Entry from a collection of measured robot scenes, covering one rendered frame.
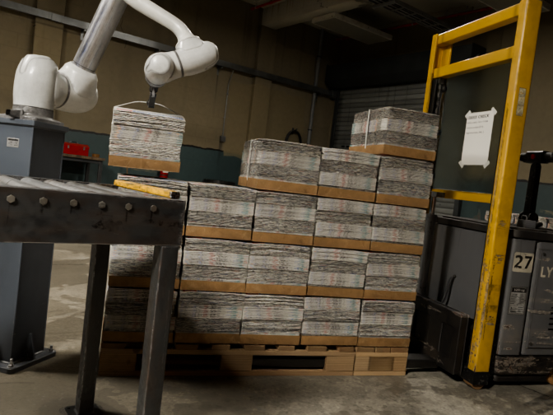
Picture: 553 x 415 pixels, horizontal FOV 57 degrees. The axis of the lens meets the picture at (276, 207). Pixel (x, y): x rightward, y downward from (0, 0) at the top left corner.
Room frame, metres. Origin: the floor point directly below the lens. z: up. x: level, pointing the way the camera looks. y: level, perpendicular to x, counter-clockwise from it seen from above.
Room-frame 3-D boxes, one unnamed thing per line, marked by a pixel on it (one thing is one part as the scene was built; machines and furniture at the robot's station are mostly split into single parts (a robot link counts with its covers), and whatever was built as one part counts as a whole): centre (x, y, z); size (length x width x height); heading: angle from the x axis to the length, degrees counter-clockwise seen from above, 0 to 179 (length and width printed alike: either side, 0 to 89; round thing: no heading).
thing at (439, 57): (3.07, -0.85, 0.97); 0.09 x 0.09 x 1.75; 18
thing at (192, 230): (2.41, 0.15, 0.40); 1.16 x 0.38 x 0.51; 108
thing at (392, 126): (2.63, -0.54, 0.65); 0.39 x 0.30 x 1.29; 18
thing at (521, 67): (2.45, -1.06, 0.97); 0.09 x 0.09 x 1.75; 18
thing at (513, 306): (2.88, -1.31, 0.40); 0.69 x 0.55 x 0.80; 18
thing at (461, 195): (2.77, -0.99, 0.92); 0.57 x 0.01 x 0.05; 18
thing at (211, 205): (2.41, 0.15, 0.42); 1.17 x 0.39 x 0.83; 108
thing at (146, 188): (1.55, 0.40, 0.81); 0.43 x 0.03 x 0.02; 38
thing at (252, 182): (2.46, 0.02, 0.86); 0.38 x 0.29 x 0.04; 17
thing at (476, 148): (2.77, -0.97, 1.28); 0.57 x 0.01 x 0.65; 18
